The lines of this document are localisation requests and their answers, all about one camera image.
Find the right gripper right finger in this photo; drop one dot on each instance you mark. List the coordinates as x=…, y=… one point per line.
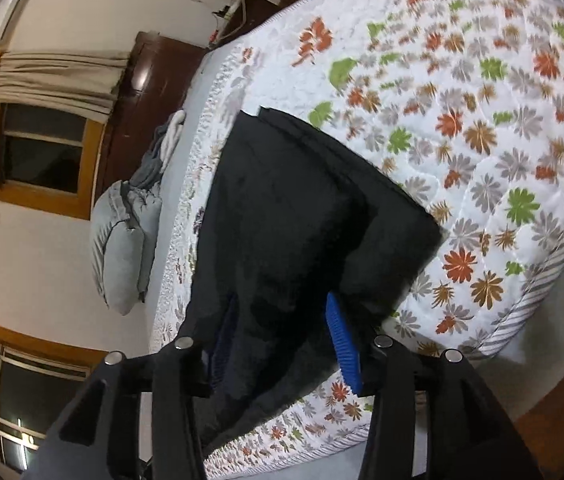
x=433, y=417

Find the beige curtain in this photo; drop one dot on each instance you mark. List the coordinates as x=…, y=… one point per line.
x=82, y=83

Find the grey and white clothes pile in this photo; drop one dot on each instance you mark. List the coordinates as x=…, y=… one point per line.
x=155, y=160

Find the black pants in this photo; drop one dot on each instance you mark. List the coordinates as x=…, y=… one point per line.
x=292, y=219

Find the lower wooden framed window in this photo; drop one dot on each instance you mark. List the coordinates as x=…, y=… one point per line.
x=38, y=378

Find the wooden framed window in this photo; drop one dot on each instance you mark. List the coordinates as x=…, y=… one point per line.
x=48, y=160
x=38, y=378

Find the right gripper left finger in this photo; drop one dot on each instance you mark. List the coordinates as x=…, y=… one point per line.
x=131, y=419

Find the grey pillow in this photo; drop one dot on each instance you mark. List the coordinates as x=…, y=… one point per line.
x=123, y=238

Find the floral quilted bedspread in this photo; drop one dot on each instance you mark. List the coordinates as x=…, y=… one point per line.
x=460, y=102

